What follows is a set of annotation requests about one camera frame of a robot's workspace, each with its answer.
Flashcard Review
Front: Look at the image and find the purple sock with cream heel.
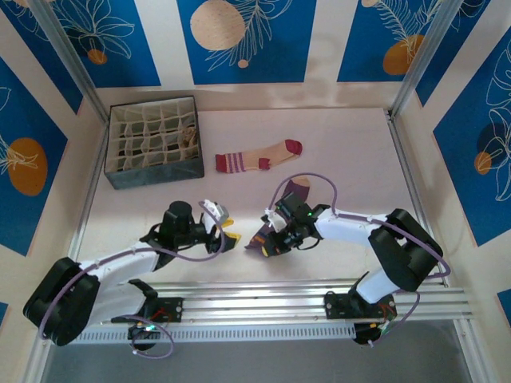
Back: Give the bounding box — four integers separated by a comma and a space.
244, 178, 311, 256

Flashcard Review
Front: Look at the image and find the grey fabric divider organizer box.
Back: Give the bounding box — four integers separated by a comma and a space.
104, 94, 206, 191

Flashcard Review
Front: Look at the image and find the peach sock with purple stripes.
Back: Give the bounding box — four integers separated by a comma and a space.
215, 139, 304, 174

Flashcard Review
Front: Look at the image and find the beige brown green argyle sock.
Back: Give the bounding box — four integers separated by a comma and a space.
181, 125, 199, 149

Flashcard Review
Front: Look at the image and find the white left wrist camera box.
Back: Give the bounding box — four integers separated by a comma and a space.
198, 199, 231, 232

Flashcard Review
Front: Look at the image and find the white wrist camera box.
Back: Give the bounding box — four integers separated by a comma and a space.
263, 207, 288, 231
198, 199, 231, 232

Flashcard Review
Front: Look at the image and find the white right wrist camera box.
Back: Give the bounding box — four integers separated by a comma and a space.
263, 207, 288, 231

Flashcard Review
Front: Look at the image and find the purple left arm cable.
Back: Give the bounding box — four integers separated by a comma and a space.
39, 217, 224, 359

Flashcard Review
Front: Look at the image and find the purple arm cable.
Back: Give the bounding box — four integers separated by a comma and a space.
39, 217, 224, 359
267, 172, 452, 348

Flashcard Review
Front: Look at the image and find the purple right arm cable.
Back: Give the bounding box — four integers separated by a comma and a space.
267, 172, 452, 348

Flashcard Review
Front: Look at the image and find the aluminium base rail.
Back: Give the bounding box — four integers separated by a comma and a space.
34, 281, 476, 329

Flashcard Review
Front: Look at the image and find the white slotted cable duct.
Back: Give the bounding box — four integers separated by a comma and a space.
51, 322, 356, 345

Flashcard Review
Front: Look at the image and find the aluminium side rail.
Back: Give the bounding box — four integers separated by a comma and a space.
57, 115, 115, 296
383, 108, 448, 287

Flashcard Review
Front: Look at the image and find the aluminium frame post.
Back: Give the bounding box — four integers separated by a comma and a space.
389, 0, 458, 120
30, 0, 111, 124

